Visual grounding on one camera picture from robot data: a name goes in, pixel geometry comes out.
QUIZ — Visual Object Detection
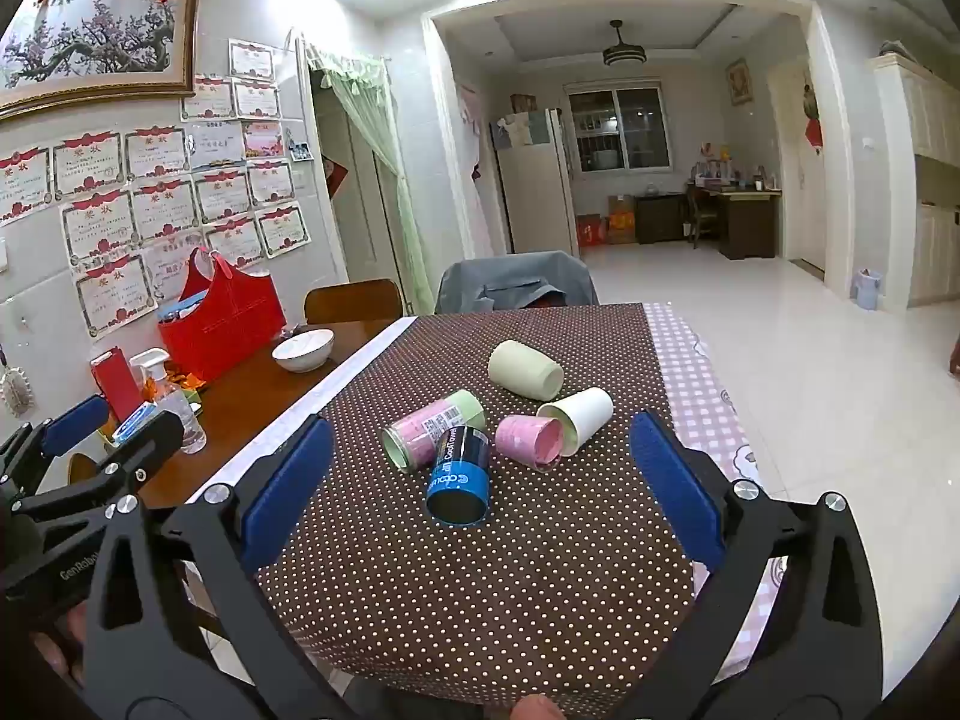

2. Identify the wooden chair back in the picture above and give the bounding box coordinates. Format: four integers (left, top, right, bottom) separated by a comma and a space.
303, 278, 407, 326

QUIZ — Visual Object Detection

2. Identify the clear spray bottle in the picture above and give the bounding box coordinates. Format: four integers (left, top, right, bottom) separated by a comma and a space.
129, 349, 208, 455

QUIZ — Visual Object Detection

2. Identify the group of wall certificates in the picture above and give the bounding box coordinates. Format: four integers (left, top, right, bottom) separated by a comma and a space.
0, 37, 313, 340

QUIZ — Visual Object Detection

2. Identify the white cabinet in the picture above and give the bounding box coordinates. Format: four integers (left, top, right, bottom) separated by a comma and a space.
868, 51, 960, 310

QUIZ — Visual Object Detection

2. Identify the green door curtain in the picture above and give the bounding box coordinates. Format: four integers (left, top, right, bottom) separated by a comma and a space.
304, 41, 418, 316

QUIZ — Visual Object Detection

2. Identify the framed blossom painting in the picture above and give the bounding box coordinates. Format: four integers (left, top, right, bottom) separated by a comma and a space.
0, 0, 203, 122

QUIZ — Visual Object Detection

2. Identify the blue and black cup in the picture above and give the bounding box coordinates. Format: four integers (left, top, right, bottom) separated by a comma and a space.
426, 425, 492, 526

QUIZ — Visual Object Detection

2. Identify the ceiling fan lamp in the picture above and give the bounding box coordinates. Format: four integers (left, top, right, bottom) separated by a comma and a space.
602, 19, 648, 68

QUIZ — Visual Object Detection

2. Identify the grey covered chair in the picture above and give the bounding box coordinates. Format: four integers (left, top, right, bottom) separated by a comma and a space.
435, 250, 600, 316

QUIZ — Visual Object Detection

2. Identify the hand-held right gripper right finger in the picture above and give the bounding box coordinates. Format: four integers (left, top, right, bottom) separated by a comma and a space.
622, 411, 887, 720

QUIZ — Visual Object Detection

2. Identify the light green cup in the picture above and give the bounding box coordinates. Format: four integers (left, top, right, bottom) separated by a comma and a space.
487, 340, 565, 401

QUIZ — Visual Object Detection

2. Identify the white cloth strip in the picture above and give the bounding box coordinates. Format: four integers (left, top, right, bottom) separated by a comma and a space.
184, 315, 419, 505

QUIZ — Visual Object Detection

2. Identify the white refrigerator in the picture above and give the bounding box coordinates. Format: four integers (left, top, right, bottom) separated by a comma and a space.
491, 108, 580, 257

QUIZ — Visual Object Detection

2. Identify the blue and white tube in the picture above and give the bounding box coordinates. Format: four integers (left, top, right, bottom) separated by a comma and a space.
112, 401, 160, 445

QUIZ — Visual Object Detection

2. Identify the window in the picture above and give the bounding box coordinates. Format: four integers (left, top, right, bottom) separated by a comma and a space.
566, 81, 673, 175

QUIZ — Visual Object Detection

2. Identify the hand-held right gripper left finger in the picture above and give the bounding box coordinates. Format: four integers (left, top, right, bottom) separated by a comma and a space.
79, 415, 353, 720

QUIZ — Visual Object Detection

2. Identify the dark desk chair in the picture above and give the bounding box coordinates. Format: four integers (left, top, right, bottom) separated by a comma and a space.
682, 187, 722, 249

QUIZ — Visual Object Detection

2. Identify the dark low cabinet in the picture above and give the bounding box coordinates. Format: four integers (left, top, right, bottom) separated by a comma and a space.
634, 193, 688, 245

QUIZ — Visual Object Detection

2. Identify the red felt bag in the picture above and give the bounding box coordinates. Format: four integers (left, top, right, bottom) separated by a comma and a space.
157, 246, 288, 385

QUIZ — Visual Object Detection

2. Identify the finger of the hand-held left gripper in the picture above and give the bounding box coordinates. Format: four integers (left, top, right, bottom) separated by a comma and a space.
13, 411, 186, 520
0, 394, 111, 497

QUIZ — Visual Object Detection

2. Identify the person's left hand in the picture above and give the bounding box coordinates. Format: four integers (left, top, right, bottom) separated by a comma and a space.
31, 607, 87, 691

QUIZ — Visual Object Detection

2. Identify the brown polka-dot tablecloth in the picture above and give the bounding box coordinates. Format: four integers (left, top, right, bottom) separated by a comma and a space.
255, 302, 696, 712

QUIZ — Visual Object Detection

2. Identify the red door decoration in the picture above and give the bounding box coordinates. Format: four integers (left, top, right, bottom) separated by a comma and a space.
799, 85, 824, 155

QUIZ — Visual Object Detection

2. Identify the dark wooden desk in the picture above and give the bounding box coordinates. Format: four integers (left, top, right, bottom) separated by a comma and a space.
686, 184, 783, 260

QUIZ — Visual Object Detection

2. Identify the brown cardboard box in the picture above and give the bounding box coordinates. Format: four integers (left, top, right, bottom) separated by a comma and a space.
605, 196, 638, 245

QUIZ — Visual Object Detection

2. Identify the pink checked tablecloth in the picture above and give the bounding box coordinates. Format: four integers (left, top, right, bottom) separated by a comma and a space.
643, 301, 790, 691

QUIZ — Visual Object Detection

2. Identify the white bowl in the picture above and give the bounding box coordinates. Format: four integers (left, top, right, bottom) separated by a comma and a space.
271, 328, 336, 374

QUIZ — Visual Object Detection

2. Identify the hanging white brush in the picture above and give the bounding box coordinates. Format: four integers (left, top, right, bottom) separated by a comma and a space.
0, 366, 32, 419

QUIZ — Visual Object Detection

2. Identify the pink and green labelled cup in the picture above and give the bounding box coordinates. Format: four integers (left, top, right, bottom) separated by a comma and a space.
380, 388, 487, 473

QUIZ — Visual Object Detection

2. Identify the white cup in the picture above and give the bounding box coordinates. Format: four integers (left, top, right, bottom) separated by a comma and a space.
535, 387, 616, 458

